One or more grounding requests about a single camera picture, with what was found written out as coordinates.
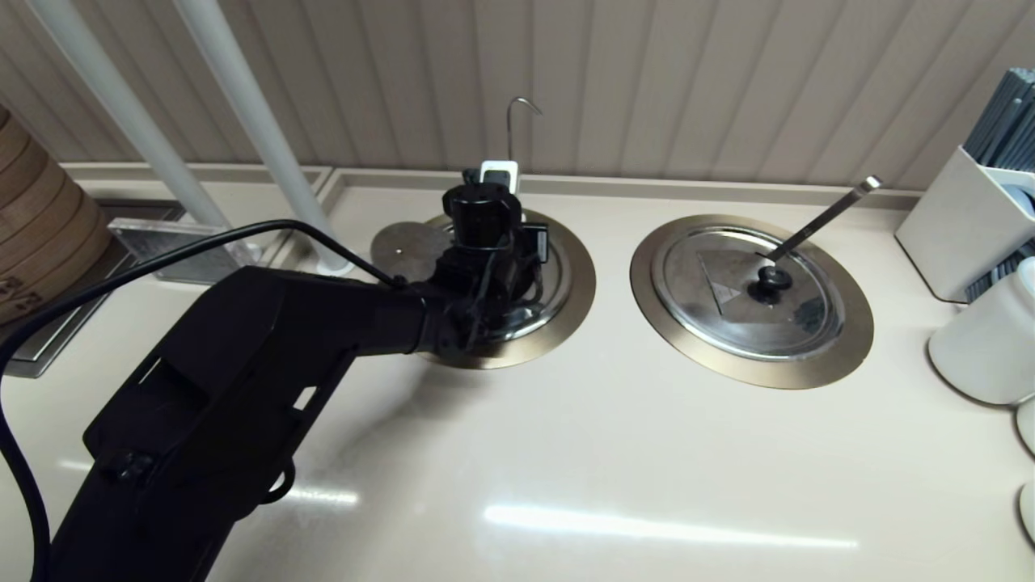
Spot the steel ladle handle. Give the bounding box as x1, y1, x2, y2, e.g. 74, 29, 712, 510
760, 176, 881, 264
506, 97, 544, 162

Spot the steel soup pot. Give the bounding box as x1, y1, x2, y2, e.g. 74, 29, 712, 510
485, 230, 573, 344

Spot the white metal pole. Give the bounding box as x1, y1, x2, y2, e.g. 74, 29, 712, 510
24, 0, 243, 251
172, 0, 361, 276

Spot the clear acrylic sign block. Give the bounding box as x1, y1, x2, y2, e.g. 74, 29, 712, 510
109, 218, 264, 285

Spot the white utensil holder box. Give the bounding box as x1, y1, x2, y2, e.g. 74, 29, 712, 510
892, 145, 1035, 304

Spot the bamboo steamer stack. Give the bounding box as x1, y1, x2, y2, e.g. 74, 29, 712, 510
0, 105, 114, 324

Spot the white ceramic jar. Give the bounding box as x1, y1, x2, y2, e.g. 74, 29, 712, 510
926, 257, 1035, 407

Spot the grey chopsticks bundle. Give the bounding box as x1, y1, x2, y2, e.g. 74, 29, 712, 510
958, 70, 1035, 304

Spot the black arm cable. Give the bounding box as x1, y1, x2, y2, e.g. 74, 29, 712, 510
0, 220, 408, 582

